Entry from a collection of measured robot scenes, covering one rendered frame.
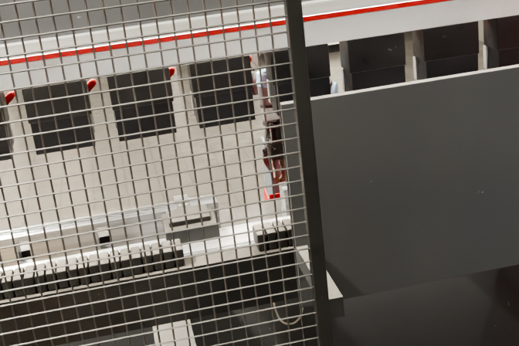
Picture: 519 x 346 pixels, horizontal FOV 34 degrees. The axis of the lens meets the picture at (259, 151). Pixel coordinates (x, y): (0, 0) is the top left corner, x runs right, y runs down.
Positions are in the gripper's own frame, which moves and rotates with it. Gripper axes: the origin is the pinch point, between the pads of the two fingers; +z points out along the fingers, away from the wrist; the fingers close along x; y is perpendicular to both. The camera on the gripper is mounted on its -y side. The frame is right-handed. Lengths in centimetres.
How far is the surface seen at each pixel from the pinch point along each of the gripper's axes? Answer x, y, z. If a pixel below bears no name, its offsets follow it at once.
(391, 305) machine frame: 23, 39, 29
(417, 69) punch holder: 36, 36, -35
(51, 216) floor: -110, -223, 64
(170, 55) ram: -28, 48, -48
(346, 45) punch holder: 16, 43, -44
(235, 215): -16.6, 30.8, -0.5
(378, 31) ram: 24, 45, -47
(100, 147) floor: -88, -343, 52
